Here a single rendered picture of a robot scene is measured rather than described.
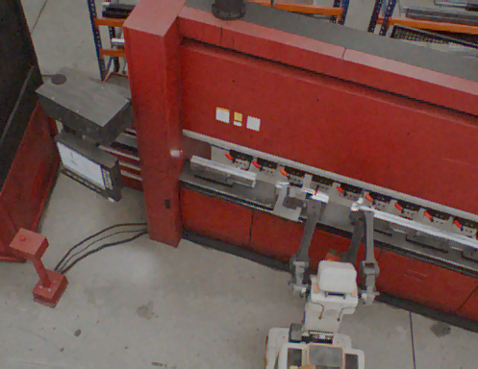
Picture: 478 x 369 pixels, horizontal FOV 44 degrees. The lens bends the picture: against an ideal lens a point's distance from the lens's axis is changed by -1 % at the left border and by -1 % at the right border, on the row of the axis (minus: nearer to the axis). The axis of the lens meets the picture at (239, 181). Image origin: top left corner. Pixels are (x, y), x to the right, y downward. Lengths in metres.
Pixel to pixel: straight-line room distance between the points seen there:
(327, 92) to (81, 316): 2.66
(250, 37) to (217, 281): 2.31
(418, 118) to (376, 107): 0.25
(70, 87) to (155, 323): 2.09
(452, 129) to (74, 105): 2.14
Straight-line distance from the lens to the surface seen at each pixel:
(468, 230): 4.23
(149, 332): 4.79
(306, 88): 3.51
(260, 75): 3.54
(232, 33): 3.38
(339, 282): 3.54
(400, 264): 4.52
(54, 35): 7.09
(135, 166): 5.01
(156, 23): 3.40
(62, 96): 3.56
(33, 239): 4.38
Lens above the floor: 4.42
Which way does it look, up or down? 53 degrees down
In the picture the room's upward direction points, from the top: 5 degrees clockwise
